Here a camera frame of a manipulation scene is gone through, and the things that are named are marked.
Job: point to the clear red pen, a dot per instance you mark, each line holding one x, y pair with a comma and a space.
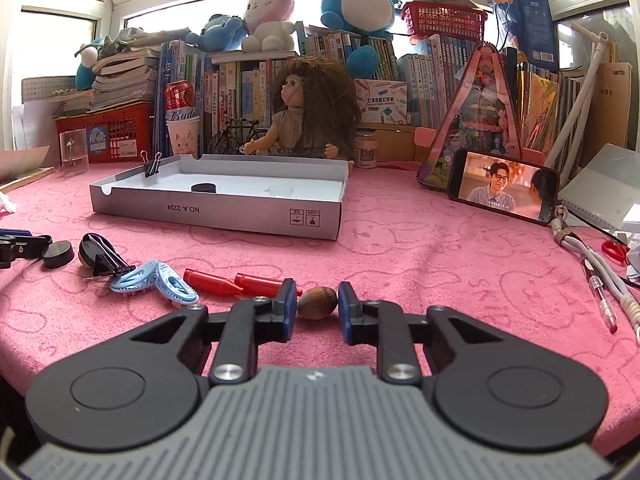
597, 290

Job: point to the red crayon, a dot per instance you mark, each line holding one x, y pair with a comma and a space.
210, 282
262, 285

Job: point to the small glass jar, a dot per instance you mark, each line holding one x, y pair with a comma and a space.
366, 152

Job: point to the grey plush toy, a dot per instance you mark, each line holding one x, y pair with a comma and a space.
122, 40

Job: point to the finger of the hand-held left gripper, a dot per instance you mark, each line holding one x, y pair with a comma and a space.
22, 249
15, 233

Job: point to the brown cardboard box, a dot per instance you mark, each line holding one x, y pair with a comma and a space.
395, 142

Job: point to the large black binder clip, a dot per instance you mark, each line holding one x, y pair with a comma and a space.
109, 262

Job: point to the black miniature bicycle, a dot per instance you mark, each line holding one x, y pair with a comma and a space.
235, 137

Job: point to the white cat paper cup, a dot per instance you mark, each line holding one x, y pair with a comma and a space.
183, 137

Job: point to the grey grid cutting mat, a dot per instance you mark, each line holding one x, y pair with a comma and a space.
47, 89

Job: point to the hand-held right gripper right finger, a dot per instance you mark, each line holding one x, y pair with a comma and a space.
345, 312

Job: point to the pink white bunny plush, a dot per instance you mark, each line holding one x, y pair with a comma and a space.
267, 10

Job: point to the black smartphone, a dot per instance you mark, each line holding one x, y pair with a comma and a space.
502, 185

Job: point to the white spiral notebook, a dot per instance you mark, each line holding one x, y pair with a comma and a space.
605, 185

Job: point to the red scissors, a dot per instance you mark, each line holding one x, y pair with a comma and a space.
616, 251

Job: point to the wooden board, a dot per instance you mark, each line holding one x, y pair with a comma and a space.
25, 177

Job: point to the white cardboard box tray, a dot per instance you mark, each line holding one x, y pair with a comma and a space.
235, 210

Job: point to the red plastic crate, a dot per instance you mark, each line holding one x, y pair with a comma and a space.
120, 132

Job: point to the black round disc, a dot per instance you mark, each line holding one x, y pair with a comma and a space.
58, 255
203, 188
89, 250

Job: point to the stack of lying books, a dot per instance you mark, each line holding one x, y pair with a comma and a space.
125, 77

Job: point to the red beer can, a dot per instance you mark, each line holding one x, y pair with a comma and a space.
180, 100

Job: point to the brown-haired doll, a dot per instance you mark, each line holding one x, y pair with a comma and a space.
300, 110

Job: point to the brown nut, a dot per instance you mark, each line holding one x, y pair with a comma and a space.
316, 303

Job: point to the blue elephant plush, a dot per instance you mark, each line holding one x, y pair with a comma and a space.
217, 32

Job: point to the pink toy house box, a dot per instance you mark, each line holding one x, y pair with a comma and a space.
480, 110

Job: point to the blue hair clip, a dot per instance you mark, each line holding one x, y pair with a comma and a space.
136, 277
176, 285

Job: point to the white plastic pipe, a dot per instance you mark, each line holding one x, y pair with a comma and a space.
575, 105

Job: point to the small black binder clip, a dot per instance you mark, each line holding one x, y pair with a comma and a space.
151, 166

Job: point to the brown cardboard sheet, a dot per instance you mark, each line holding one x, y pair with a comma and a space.
602, 110

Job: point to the red plastic basket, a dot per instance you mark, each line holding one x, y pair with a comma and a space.
442, 22

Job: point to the blue carton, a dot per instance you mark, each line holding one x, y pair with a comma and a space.
535, 30

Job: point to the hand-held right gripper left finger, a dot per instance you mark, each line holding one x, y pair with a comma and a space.
288, 310

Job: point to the colourful printed box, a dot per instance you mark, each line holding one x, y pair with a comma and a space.
380, 102

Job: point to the small blue white plush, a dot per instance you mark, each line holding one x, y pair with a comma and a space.
87, 65

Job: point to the pink rabbit print cloth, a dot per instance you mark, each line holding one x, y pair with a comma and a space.
450, 270

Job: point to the large blue mouse plush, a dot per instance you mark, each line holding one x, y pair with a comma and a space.
357, 5

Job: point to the clear glass mug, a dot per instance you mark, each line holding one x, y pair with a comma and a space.
74, 152

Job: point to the white tissue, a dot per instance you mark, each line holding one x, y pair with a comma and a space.
6, 204

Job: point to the row of upright books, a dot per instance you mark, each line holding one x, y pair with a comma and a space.
240, 90

